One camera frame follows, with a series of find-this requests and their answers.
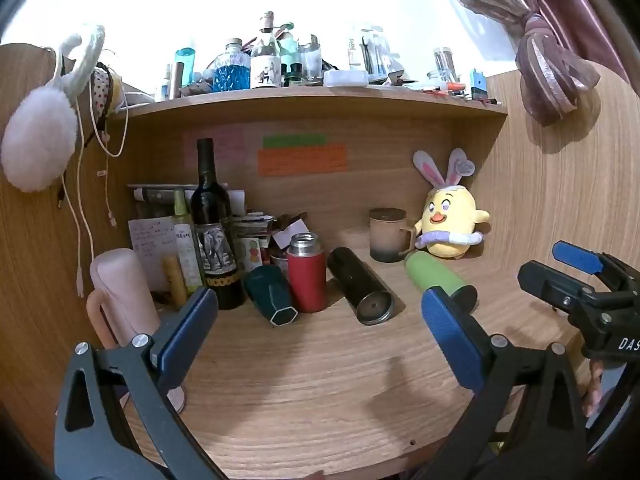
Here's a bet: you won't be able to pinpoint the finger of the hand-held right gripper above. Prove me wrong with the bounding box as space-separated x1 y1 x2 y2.
552 241 627 281
517 260 597 315

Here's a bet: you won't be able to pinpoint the frosted glass mug with lid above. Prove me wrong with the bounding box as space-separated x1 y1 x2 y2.
369 207 419 263

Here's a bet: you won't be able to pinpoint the yellow tube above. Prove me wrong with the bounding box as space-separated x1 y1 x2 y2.
162 255 190 309

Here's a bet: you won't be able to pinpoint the colourful dotted box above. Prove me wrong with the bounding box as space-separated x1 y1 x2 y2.
239 236 264 273

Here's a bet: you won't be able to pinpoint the white fluffy earmuffs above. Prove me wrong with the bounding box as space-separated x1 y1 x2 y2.
1 24 107 193

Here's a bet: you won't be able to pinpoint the dark wine bottle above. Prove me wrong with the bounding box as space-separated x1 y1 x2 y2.
190 138 247 311

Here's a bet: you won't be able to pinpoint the person's right hand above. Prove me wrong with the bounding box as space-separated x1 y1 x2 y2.
582 357 607 418

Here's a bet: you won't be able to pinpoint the clear corked bottle with label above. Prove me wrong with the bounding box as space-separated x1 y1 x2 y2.
249 11 284 90

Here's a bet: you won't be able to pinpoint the glass bottle with blue liquid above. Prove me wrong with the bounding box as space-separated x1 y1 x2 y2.
212 38 252 93

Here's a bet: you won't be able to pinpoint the polka dot headband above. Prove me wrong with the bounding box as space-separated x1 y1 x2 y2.
81 62 124 149

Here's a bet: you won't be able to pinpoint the pile of small boxes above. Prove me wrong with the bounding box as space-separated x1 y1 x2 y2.
231 211 311 263

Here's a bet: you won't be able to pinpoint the yellow-green bottle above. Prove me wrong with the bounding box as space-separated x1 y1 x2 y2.
170 189 205 297

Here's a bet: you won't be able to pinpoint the yellow chick plush toy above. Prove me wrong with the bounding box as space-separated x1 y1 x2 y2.
412 148 492 260

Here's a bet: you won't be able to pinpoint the clear jar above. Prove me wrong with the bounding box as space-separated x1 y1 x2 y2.
298 35 324 82

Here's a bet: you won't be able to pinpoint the orange sticky note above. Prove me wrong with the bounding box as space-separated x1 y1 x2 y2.
257 143 348 177

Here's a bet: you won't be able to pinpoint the rolled paper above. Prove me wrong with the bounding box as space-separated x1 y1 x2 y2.
127 184 246 207

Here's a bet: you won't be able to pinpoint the white note paper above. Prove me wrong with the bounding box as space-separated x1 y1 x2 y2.
128 216 177 294

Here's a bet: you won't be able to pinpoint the dark green hexagonal cup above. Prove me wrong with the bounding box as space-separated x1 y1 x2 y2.
243 265 300 328

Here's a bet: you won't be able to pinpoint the glass jar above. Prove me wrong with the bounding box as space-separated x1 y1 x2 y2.
431 47 457 86

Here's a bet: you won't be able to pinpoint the clear plastic packaging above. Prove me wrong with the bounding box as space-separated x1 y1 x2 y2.
347 25 397 79

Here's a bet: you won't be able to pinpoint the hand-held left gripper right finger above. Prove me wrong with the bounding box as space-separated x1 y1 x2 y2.
421 286 587 480

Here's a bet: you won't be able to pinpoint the green sticky note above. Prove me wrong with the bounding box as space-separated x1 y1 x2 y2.
263 133 328 149

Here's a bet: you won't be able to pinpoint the white cable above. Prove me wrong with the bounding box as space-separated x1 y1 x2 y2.
55 50 131 300

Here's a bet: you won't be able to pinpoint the red thermos bottle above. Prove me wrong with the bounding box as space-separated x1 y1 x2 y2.
286 232 328 313

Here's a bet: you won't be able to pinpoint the wooden shelf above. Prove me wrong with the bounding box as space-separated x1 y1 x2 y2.
107 85 509 122

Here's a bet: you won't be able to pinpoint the pink cup with handle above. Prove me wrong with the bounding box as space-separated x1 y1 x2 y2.
86 248 188 413

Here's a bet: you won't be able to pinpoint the black thermos cup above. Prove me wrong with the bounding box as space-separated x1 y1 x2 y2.
326 246 396 327

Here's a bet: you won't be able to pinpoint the pink sticky note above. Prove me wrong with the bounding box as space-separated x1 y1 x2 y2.
182 126 247 171

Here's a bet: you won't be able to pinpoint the white flat box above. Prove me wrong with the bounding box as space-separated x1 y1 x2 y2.
323 69 370 88

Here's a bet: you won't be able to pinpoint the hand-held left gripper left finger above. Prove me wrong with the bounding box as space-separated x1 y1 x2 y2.
52 286 236 480

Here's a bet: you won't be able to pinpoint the small blue box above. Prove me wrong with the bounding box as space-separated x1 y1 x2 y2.
469 68 489 101

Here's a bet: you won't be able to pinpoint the mauve curtain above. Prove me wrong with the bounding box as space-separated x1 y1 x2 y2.
422 0 632 127

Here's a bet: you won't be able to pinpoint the teal bottle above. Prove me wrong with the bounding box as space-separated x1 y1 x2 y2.
174 48 197 97

